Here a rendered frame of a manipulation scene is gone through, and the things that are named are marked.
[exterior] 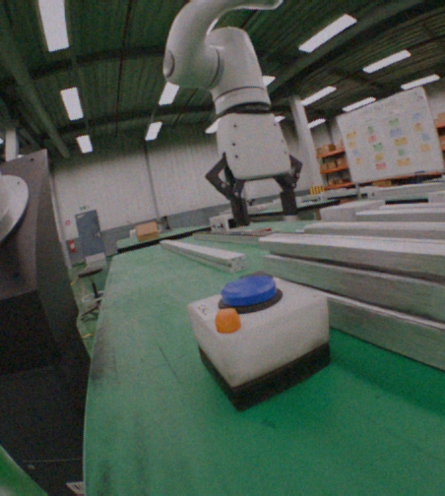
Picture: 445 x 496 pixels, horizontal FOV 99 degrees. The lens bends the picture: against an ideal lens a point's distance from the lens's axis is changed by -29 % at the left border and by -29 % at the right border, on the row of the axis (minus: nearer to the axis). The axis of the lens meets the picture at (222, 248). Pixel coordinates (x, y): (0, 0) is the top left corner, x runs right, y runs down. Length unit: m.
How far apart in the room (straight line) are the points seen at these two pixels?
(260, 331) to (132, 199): 11.20
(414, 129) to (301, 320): 3.23
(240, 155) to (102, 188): 11.09
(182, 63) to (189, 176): 11.53
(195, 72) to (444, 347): 0.40
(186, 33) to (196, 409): 0.40
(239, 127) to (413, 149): 3.06
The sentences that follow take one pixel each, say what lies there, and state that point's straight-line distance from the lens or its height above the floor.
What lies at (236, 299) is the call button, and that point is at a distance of 0.17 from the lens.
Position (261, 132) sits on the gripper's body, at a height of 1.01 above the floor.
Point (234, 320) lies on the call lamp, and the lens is 0.15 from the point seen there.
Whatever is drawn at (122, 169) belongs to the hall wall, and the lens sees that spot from 11.54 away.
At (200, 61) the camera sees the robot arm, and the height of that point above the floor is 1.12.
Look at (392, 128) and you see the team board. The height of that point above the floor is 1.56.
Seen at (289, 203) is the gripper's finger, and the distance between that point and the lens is 0.41.
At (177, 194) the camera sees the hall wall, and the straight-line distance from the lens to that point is 11.64.
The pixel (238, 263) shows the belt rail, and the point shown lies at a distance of 0.54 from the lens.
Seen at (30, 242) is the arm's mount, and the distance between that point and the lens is 0.36.
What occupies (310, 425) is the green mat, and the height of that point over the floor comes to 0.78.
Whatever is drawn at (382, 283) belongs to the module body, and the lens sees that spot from 0.20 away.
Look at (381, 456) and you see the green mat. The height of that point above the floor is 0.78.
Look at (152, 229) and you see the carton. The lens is 2.41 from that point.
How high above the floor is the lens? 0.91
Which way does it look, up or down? 8 degrees down
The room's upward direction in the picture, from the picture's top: 12 degrees counter-clockwise
